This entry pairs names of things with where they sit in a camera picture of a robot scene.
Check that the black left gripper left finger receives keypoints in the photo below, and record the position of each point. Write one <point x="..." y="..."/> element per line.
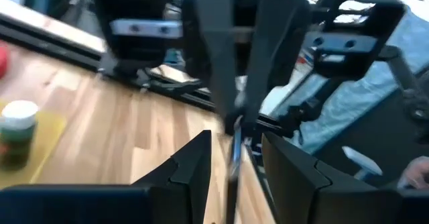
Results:
<point x="187" y="180"/>

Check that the translucent yellow plastic tray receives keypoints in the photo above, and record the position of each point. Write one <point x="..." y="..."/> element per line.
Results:
<point x="47" y="137"/>

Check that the person's hand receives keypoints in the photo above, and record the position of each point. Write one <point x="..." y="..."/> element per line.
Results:
<point x="417" y="173"/>

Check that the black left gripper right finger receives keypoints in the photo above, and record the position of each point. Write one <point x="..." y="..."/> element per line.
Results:
<point x="291" y="183"/>

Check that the light blue plastic sheet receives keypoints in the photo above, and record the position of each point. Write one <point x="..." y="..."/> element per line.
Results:
<point x="352" y="106"/>

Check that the small green paint bottle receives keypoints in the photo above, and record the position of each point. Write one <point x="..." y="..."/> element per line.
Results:
<point x="16" y="140"/>

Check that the red desk lamp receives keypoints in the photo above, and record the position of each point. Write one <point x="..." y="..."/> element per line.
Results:
<point x="3" y="61"/>

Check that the white chair leg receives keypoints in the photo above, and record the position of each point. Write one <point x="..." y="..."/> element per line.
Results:
<point x="362" y="163"/>

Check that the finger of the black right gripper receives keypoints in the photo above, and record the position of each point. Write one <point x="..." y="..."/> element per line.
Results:
<point x="214" y="49"/>
<point x="278" y="43"/>

